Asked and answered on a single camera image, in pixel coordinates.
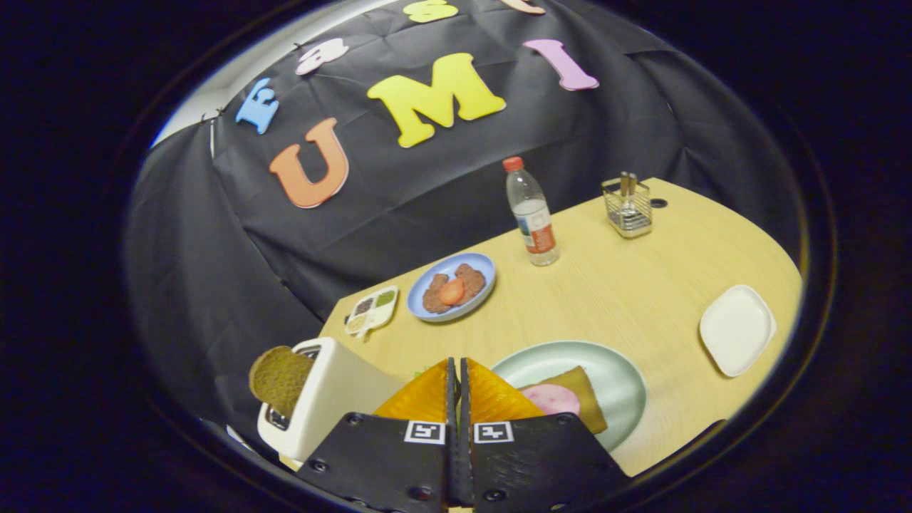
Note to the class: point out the pink ham slice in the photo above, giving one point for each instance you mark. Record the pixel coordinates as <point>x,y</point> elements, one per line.
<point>552,399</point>

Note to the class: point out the pale green round plate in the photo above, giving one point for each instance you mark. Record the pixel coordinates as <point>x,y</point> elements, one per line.
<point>613,377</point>

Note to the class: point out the white toaster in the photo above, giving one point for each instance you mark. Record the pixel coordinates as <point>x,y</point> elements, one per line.
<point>342,399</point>

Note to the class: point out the metal utensil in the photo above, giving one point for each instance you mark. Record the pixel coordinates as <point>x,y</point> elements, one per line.
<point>628,183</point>

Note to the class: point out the brown meat patty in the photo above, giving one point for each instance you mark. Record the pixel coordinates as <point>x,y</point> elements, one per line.
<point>472,279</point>
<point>433,299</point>

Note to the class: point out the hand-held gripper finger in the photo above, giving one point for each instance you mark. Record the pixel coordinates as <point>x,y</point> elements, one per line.
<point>452,463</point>
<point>465,463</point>

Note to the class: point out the brown bread slice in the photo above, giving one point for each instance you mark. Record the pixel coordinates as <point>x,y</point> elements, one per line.
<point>279,381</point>
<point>588,402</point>

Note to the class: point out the blue round plate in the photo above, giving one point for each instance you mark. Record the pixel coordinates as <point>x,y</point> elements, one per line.
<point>434,267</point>

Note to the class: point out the red tomato slice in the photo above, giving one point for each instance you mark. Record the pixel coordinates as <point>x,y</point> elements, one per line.
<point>452,292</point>

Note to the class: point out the black backdrop cloth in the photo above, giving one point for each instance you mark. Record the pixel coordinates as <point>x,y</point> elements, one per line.
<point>427,192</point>

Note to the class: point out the clear plastic bottle red cap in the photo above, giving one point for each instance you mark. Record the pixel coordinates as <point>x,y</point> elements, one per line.
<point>534,221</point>

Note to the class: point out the white divided condiment tray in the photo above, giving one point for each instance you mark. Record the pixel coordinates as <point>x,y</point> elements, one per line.
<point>372,310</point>

